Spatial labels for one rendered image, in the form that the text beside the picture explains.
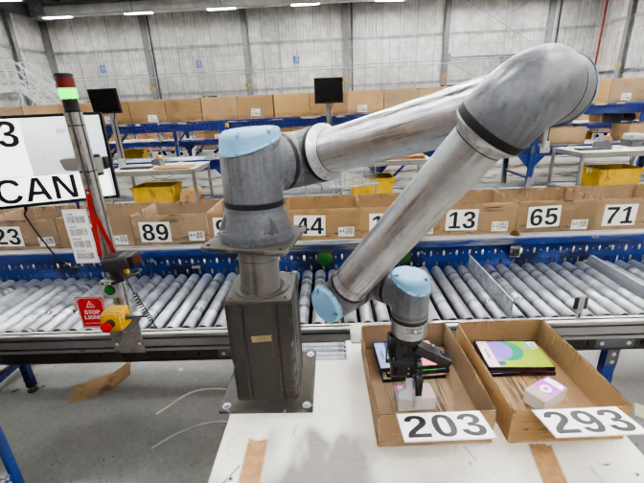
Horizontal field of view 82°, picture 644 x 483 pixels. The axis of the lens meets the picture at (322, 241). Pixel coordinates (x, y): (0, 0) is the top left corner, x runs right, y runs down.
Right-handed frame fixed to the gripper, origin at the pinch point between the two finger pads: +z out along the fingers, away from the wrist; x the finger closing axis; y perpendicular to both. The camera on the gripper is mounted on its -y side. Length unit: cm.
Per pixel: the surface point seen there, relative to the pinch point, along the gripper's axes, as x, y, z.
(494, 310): -47, -45, 4
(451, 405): 2.1, -10.0, 2.5
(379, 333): -25.0, 4.8, -3.0
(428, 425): 17.2, 1.7, -7.6
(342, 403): -2.1, 19.3, 3.5
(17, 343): -48, 142, 7
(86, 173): -45, 98, -57
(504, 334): -23.1, -37.0, -1.0
